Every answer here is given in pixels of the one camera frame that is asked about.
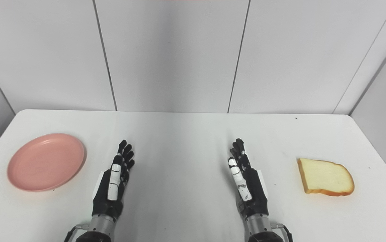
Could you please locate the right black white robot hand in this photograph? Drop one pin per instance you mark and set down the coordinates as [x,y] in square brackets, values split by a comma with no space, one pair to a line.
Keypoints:
[255,191]

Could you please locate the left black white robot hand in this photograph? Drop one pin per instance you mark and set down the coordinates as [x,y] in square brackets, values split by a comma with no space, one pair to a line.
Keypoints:
[107,195]

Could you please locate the pink round plate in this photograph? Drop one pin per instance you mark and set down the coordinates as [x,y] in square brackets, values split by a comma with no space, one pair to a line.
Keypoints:
[46,162]

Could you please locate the slice of white bread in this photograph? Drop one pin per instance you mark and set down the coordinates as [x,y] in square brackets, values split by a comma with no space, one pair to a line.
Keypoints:
[325,177]

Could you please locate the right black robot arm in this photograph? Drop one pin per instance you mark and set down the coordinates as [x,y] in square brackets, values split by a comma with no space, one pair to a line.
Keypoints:
[261,230]

